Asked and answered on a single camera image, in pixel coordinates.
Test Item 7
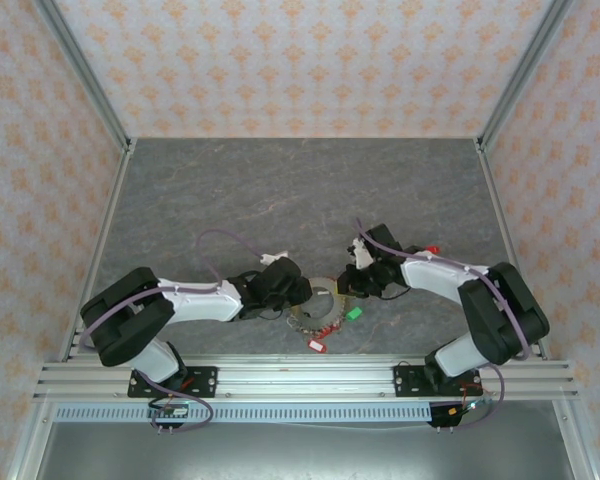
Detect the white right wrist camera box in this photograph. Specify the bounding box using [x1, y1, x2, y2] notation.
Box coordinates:
[346, 237, 374, 269]

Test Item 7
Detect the aluminium frame leg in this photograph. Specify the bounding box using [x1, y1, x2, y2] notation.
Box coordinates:
[7, 399, 56, 480]
[552, 399, 600, 480]

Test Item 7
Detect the grey metal shelf sheet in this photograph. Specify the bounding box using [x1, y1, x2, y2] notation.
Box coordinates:
[34, 422, 576, 480]

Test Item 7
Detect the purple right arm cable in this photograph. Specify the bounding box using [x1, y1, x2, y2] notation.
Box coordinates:
[354, 216, 531, 434]

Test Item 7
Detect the slotted grey cable duct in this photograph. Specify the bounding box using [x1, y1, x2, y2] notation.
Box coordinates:
[53, 403, 434, 425]

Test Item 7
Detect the aluminium corner post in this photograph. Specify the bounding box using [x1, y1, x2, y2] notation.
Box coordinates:
[33, 0, 134, 154]
[474, 0, 576, 151]

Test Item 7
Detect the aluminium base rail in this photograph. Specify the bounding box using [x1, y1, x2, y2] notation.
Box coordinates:
[32, 353, 581, 401]

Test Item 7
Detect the aluminium side rail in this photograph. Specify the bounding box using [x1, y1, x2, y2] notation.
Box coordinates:
[67, 139, 137, 361]
[474, 139, 551, 361]

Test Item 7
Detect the red black power wire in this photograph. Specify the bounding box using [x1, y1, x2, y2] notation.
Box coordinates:
[147, 377, 201, 406]
[447, 374, 486, 417]

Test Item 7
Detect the small controller circuit board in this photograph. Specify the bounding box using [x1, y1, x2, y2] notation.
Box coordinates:
[147, 399, 190, 420]
[444, 397, 494, 419]

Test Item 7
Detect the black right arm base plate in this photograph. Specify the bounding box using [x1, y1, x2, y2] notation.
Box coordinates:
[393, 364, 486, 399]

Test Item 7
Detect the metal keyring disc with rings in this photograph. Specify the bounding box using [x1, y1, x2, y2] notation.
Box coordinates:
[286, 276, 352, 342]

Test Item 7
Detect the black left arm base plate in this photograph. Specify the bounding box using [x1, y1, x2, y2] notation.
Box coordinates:
[127, 366, 219, 399]

